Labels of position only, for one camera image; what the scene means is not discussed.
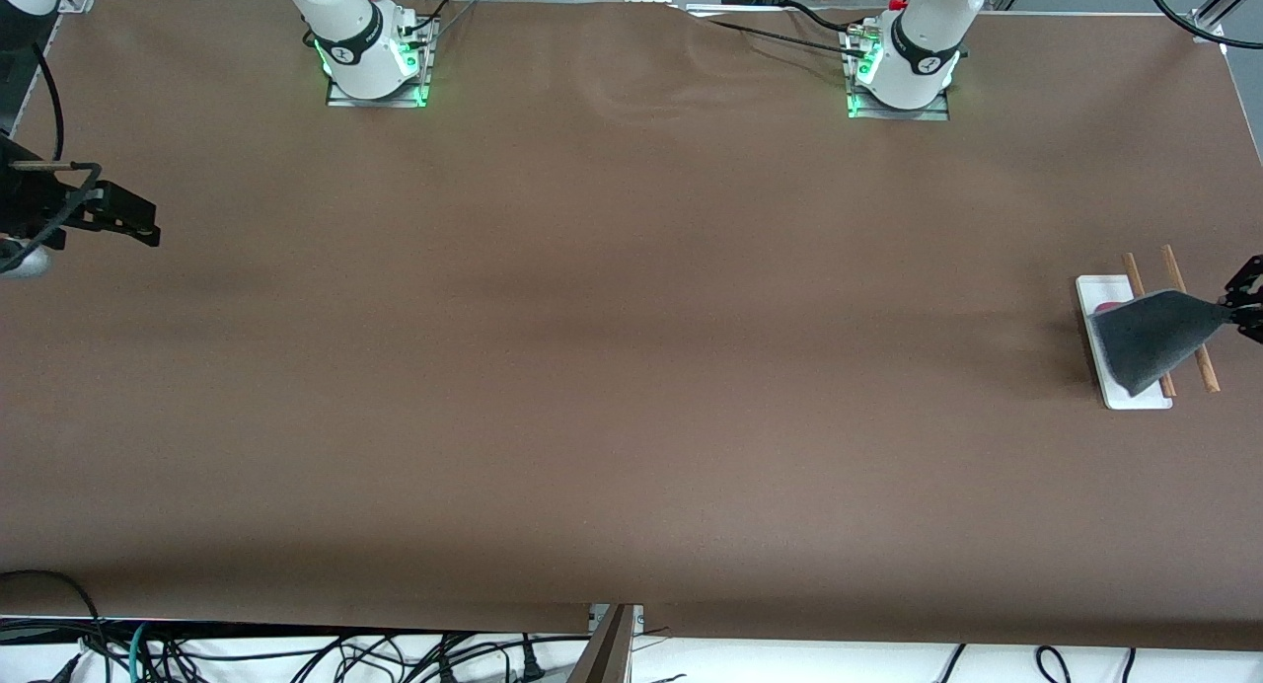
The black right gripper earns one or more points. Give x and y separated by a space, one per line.
30 201

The grey towel with red edge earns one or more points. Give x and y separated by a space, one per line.
1150 338

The white rack with wooden rods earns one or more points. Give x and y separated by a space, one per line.
1135 400

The brown table cover sheet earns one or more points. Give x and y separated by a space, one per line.
631 417

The white flat sheet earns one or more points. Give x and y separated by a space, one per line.
740 11

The dark brown support beam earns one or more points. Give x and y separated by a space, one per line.
604 658

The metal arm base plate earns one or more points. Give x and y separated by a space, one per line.
928 114
380 102

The silver metal table bracket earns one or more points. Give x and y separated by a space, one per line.
636 619

